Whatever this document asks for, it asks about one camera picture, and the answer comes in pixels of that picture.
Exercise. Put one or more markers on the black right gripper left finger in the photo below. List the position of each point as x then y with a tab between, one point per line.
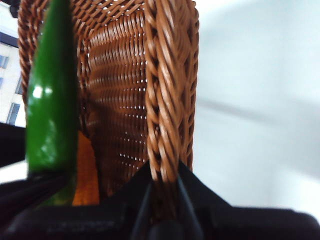
75	222

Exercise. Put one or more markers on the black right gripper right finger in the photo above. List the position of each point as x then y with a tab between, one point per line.
250	225

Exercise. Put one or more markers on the orange toy corn cob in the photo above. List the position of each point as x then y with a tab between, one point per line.
86	175

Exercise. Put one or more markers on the brown wicker basket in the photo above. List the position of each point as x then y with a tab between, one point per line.
120	100

